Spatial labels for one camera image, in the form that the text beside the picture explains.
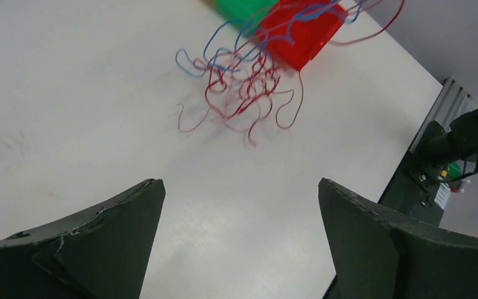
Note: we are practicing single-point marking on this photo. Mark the red plastic bin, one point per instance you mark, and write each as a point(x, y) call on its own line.
point(294, 32)

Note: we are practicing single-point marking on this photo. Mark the aluminium frame rail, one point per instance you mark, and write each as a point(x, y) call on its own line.
point(453, 101)

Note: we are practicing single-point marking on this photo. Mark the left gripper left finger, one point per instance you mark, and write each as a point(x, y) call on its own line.
point(100, 252)

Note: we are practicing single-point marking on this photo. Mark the green plastic bin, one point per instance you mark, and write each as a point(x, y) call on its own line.
point(244, 13)

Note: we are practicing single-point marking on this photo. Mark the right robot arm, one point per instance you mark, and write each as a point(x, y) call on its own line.
point(439, 148)

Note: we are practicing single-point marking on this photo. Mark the right white cable duct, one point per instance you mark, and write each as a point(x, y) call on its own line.
point(442, 196)

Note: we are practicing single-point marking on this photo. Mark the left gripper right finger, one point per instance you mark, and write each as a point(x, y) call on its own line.
point(380, 253)

